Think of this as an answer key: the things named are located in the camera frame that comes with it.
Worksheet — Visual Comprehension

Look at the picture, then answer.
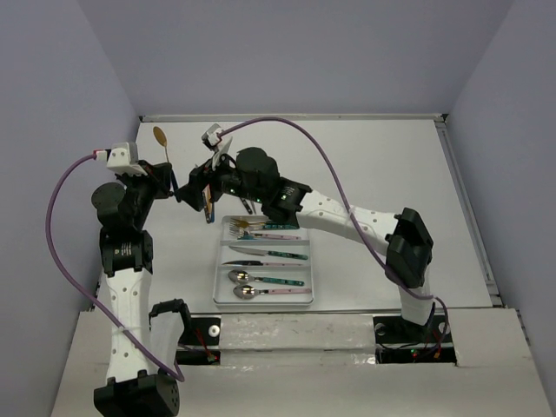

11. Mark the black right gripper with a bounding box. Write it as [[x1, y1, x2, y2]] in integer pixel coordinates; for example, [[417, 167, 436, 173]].
[[175, 143, 266, 209]]

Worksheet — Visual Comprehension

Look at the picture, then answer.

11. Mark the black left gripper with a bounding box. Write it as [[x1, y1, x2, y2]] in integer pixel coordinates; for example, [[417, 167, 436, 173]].
[[116, 159, 173, 229]]

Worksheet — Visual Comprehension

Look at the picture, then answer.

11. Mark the orange plastic knife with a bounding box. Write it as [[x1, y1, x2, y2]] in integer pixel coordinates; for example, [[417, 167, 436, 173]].
[[203, 186, 211, 202]]

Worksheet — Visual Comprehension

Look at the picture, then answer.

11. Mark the fork with dark marbled handle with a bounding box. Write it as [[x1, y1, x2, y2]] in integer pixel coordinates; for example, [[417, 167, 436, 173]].
[[240, 198, 254, 215]]

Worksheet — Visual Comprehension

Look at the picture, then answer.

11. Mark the knife with marbled dark handle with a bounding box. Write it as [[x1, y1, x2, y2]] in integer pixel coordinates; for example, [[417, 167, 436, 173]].
[[202, 195, 213, 224]]

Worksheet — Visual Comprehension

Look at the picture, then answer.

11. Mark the gold fork dark-green handle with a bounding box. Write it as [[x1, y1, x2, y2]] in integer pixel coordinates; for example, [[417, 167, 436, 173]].
[[229, 219, 266, 230]]

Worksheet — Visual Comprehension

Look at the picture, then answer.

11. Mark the fork with teal marbled handle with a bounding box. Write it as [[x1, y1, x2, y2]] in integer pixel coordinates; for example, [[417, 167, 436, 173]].
[[228, 222, 299, 233]]

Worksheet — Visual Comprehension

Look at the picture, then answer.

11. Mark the fork with pink handle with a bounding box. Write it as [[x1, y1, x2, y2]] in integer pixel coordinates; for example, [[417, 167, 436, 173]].
[[230, 229, 301, 241]]

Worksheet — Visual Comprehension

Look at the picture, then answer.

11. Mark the gold spoon dark-green handle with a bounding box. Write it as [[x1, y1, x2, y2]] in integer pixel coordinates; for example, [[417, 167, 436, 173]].
[[152, 125, 180, 196]]

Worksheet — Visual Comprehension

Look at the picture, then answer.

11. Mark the teal plastic fork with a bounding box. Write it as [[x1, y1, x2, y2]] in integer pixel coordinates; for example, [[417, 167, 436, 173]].
[[236, 235, 257, 241]]

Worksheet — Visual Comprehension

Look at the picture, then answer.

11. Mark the knife with teal marbled handle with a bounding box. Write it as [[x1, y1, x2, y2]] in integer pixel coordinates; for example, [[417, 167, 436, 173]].
[[229, 246, 309, 261]]

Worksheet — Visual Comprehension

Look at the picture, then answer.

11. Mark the knife with pink handle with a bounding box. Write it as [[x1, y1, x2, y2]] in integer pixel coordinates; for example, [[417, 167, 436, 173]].
[[222, 260, 307, 268]]

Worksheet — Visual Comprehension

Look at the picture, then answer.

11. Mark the spoon with teal marbled handle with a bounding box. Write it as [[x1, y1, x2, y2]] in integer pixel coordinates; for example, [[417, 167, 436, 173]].
[[228, 269, 305, 287]]

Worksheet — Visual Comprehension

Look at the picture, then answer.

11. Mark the spoon with pink handle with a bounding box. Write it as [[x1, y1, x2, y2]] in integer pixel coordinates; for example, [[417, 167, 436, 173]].
[[233, 285, 312, 300]]

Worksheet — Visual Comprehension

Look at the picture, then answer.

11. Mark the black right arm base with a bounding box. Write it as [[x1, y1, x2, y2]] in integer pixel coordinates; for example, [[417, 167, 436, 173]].
[[373, 313, 457, 365]]

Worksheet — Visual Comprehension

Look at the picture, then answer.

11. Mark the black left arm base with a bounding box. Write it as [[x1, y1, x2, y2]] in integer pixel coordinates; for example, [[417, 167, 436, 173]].
[[149, 299, 221, 366]]

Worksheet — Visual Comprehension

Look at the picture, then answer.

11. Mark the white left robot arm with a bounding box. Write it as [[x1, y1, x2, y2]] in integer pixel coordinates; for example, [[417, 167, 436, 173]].
[[91, 161, 192, 416]]

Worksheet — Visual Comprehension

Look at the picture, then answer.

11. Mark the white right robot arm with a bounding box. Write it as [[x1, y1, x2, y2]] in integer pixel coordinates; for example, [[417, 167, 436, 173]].
[[177, 147, 434, 341]]

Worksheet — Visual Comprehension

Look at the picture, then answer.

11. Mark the white three-compartment tray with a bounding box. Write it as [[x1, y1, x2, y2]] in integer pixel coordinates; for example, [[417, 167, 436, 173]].
[[213, 215, 315, 309]]

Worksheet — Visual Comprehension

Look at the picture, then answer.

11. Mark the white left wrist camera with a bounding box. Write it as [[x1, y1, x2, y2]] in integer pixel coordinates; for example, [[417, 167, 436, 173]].
[[93, 142, 138, 173]]

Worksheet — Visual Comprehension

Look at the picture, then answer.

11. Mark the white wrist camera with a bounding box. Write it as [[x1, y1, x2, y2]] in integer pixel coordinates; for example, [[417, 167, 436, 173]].
[[93, 142, 138, 173], [202, 123, 232, 170]]

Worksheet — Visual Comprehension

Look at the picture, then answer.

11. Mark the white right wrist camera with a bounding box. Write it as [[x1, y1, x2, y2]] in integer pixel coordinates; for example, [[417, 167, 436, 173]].
[[202, 123, 232, 170]]

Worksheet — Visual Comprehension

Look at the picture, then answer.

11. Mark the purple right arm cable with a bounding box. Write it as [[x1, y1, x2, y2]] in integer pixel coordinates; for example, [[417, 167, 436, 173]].
[[219, 116, 451, 348]]

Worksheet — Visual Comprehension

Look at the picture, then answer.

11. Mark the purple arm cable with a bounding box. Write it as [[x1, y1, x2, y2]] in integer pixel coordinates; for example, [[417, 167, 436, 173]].
[[219, 116, 451, 348], [46, 150, 187, 383]]

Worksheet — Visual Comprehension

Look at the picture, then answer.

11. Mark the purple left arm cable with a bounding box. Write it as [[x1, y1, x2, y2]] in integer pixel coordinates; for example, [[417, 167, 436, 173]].
[[46, 150, 187, 383]]

